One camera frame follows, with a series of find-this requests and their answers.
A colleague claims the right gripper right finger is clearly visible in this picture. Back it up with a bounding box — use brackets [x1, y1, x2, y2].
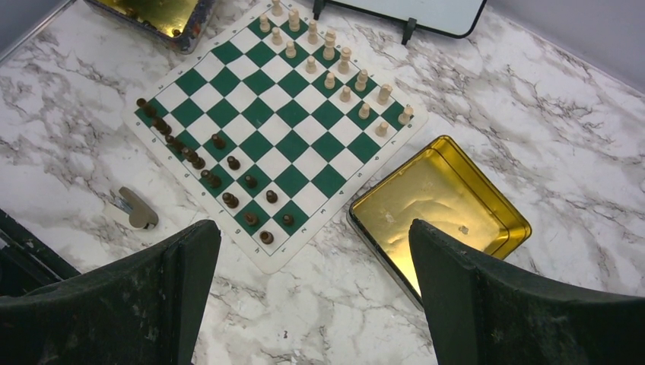
[408, 219, 644, 364]

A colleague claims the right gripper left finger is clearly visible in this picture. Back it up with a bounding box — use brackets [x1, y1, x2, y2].
[1, 220, 221, 364]

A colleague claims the dark pawn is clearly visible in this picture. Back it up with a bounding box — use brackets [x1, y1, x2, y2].
[244, 174, 258, 189]

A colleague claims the tall dark chess piece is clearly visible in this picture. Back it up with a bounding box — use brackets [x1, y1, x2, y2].
[164, 135, 185, 154]

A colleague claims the dark chess piece twelfth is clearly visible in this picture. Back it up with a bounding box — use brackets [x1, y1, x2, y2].
[227, 156, 241, 170]

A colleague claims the dark pawn thirteenth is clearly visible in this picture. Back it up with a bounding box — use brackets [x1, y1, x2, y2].
[211, 133, 227, 150]

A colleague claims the green white chess board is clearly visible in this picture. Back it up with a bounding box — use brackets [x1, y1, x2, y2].
[122, 1, 415, 274]

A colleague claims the light chess pieces row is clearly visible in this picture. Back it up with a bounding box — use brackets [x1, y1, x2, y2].
[238, 1, 428, 146]

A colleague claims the beige plastic clip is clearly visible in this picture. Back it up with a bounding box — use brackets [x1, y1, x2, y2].
[103, 186, 159, 230]

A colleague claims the right gold tin box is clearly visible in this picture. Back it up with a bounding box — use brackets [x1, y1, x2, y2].
[347, 135, 532, 309]

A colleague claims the gold tin box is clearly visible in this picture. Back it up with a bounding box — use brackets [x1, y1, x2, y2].
[347, 135, 532, 309]
[86, 0, 216, 55]

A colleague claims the left gold tin box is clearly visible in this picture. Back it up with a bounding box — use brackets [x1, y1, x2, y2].
[86, 0, 216, 55]

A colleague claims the small whiteboard on stand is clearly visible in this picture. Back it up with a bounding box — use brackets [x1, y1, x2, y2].
[313, 0, 487, 46]

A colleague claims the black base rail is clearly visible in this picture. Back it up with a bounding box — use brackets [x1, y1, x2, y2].
[1, 211, 80, 297]

